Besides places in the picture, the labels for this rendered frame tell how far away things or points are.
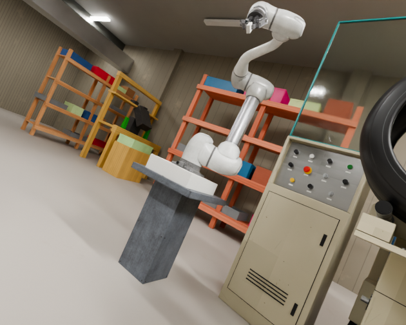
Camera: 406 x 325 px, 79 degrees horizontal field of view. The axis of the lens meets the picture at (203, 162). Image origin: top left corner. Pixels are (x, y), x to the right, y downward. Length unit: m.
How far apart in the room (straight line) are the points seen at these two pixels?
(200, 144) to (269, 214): 0.68
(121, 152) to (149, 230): 3.43
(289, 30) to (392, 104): 0.65
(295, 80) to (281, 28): 4.37
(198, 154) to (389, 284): 1.13
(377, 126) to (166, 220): 1.17
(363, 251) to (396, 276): 3.60
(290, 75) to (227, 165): 4.44
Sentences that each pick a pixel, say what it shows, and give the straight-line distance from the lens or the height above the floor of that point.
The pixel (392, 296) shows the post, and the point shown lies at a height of 0.63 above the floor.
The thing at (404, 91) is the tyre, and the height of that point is 1.28.
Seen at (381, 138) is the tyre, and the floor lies 1.10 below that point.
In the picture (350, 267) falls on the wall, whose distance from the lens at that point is 4.91.
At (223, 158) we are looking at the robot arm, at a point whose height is 0.91.
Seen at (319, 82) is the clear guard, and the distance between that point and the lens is 2.07.
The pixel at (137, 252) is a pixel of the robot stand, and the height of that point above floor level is 0.13.
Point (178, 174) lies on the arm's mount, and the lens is 1.46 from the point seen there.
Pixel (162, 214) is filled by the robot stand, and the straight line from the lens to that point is 1.60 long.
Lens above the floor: 0.77
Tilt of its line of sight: 2 degrees up
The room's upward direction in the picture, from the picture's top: 24 degrees clockwise
